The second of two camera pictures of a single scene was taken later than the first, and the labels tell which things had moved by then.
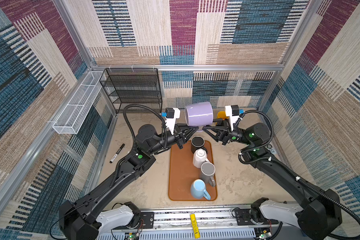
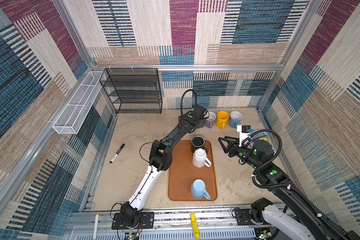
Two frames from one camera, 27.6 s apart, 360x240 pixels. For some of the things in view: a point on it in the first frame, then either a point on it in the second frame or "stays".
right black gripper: [222, 135] -> [234, 146]
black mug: [197, 142] stays
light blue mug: [198, 189] stays
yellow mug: [222, 114] stays
